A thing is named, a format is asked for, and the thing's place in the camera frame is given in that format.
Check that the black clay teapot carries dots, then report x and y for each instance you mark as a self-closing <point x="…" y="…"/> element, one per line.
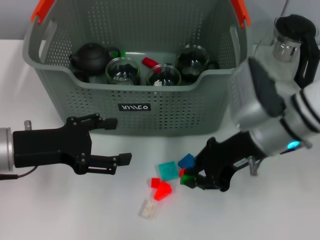
<point x="91" y="60"/>

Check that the green toy brick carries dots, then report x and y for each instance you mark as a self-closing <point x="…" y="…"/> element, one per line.
<point x="186" y="179"/>
<point x="114" y="53"/>

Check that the orange sloped toy brick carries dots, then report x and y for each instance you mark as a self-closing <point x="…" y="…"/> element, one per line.
<point x="162" y="192"/>

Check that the glass teacup with black base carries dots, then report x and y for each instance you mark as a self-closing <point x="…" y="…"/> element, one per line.
<point x="122" y="75"/>
<point x="167" y="75"/>
<point x="191" y="62"/>

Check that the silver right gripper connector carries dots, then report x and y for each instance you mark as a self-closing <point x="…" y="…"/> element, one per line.
<point x="253" y="167"/>

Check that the dark red toy brick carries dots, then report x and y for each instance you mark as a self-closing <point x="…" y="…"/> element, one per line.
<point x="149" y="62"/>

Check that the white toy brick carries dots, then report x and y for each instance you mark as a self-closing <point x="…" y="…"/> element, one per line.
<point x="157" y="83"/>

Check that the teal toy plate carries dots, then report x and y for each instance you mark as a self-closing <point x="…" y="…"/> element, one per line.
<point x="168" y="171"/>

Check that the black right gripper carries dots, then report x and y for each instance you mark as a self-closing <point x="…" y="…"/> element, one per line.
<point x="225" y="160"/>

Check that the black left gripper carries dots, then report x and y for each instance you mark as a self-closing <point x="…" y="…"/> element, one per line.
<point x="50" y="143"/>

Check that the black brand label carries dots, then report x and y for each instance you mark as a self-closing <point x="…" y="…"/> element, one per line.
<point x="134" y="107"/>

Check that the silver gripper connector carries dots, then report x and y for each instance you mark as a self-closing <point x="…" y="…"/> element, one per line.
<point x="28" y="124"/>
<point x="253" y="167"/>

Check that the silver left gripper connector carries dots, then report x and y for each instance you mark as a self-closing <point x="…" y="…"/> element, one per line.
<point x="28" y="124"/>

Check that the blue toy plate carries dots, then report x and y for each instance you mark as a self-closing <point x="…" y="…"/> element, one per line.
<point x="186" y="160"/>

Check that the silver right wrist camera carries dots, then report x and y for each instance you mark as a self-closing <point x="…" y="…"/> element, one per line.
<point x="255" y="95"/>

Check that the grey perforated storage basket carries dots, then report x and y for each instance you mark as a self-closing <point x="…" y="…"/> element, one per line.
<point x="150" y="120"/>

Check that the small orange toy brick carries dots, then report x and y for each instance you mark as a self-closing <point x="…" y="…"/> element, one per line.
<point x="155" y="182"/>
<point x="182" y="172"/>

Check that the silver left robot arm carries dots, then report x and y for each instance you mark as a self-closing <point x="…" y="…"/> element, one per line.
<point x="5" y="148"/>

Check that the clear beige toy brick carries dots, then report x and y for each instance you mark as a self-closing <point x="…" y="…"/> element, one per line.
<point x="148" y="209"/>

